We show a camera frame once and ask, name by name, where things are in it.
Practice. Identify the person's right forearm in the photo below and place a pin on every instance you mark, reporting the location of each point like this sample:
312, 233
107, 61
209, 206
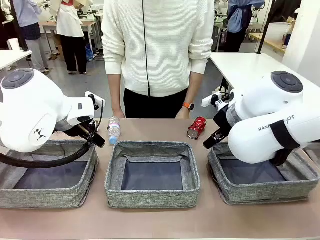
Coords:
115, 92

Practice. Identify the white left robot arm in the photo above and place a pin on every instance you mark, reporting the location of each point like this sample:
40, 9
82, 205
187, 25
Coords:
30, 112

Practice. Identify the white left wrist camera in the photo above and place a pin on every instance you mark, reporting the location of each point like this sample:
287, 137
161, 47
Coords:
98, 101

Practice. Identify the person in white sweater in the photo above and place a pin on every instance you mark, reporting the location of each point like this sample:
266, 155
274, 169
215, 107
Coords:
165, 50

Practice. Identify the black metal pole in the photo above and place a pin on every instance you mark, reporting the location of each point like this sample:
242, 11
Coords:
263, 37
18, 25

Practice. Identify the large white table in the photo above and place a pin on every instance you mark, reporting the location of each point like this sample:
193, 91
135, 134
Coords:
250, 65

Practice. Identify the bystander white top black trousers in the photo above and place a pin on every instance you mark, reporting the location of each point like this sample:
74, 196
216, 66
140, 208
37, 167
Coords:
68, 22

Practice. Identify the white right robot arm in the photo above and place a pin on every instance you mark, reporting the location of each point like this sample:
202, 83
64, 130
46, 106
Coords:
262, 140

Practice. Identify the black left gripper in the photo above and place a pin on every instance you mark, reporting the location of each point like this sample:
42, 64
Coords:
87, 128

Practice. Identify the bystander blue shirt dark trousers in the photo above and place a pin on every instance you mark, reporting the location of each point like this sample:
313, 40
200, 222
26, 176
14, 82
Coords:
237, 17

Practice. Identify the light wooden shelf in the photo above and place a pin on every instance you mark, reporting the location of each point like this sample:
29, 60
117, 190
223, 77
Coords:
270, 41

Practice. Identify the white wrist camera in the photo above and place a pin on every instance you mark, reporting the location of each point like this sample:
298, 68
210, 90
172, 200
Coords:
207, 101
98, 101

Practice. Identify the orange wrist watch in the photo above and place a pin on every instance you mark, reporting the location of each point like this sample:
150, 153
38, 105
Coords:
188, 106

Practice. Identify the bystander blue shirt grey skirt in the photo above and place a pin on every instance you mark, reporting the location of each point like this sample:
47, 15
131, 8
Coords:
28, 15

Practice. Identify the grey fabric basket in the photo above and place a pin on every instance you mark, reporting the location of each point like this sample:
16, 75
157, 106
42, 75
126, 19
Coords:
150, 197
262, 195
50, 197

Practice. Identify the small white table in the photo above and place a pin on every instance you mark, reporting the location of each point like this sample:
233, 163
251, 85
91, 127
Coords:
12, 57

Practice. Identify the blue plastic bag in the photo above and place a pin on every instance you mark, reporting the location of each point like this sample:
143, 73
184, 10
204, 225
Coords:
89, 53

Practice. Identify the crushed red drink can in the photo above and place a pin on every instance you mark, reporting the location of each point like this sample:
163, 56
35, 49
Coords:
197, 126

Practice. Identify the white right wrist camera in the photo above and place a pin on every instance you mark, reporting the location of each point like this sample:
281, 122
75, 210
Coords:
207, 101

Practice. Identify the person's left forearm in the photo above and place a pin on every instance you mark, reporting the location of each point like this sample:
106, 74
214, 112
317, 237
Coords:
195, 87

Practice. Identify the person's left hand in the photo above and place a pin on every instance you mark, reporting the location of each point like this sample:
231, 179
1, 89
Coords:
183, 114

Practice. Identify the person's right hand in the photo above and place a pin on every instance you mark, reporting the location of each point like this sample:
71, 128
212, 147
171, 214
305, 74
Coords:
118, 114

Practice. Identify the clear plastic bottle blue cap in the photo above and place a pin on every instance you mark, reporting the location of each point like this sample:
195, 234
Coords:
114, 130

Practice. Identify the white paper roll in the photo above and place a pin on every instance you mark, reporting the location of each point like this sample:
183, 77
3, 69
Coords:
13, 45

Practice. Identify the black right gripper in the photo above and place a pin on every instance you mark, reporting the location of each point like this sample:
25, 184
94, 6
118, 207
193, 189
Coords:
223, 120

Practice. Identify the wooden workbench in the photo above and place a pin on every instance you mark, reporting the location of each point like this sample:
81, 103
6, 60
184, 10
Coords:
87, 23

